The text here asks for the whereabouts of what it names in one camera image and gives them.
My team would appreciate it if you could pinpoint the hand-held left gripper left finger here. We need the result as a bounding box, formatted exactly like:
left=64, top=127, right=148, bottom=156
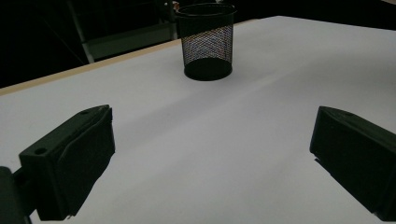
left=18, top=104, right=117, bottom=222

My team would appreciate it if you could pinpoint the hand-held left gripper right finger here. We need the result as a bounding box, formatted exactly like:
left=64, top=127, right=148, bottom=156
left=309, top=105, right=396, bottom=223

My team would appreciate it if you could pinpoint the black mesh pen holder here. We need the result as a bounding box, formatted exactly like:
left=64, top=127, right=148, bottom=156
left=174, top=2, right=238, bottom=82

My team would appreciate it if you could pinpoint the wooden table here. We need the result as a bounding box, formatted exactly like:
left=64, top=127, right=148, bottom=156
left=0, top=18, right=269, bottom=97

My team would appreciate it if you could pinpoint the white board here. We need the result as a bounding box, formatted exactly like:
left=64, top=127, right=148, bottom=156
left=0, top=15, right=396, bottom=224

